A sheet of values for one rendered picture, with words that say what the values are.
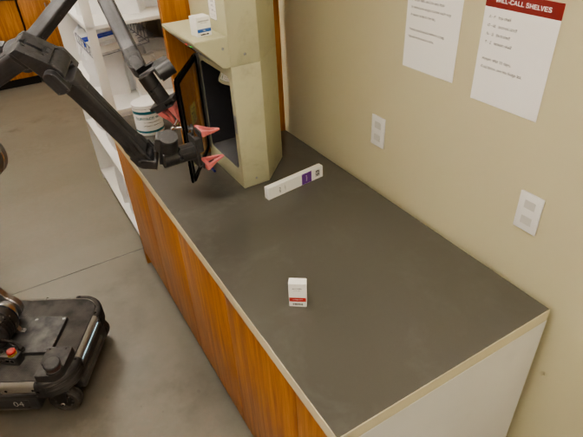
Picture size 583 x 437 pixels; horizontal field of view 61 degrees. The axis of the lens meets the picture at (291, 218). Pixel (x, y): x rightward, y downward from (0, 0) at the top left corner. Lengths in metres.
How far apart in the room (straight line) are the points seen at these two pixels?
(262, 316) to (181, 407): 1.11
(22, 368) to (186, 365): 0.70
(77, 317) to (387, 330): 1.67
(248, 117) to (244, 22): 0.32
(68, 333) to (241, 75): 1.45
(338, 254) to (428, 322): 0.37
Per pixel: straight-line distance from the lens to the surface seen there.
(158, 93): 1.86
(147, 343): 2.71
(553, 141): 1.38
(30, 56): 1.43
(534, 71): 1.37
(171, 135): 1.58
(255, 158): 1.90
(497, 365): 1.49
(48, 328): 2.60
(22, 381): 2.46
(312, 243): 1.63
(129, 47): 1.93
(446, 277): 1.54
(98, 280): 3.19
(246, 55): 1.76
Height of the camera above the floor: 1.93
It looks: 35 degrees down
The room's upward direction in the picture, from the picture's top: 3 degrees counter-clockwise
